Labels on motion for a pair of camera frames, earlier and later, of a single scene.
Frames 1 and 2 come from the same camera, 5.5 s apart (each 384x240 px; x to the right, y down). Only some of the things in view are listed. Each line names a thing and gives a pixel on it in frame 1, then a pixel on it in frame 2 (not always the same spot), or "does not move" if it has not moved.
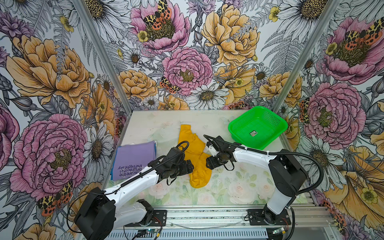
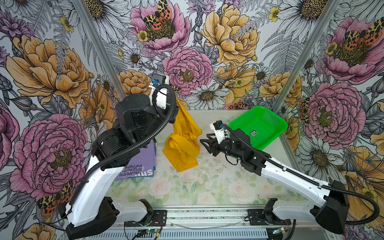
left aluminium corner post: [104, 52] does not move
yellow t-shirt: [192, 147] -> [182, 149]
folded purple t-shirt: [130, 159] does not move
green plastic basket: [257, 127] does not move
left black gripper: [184, 170] -> [168, 108]
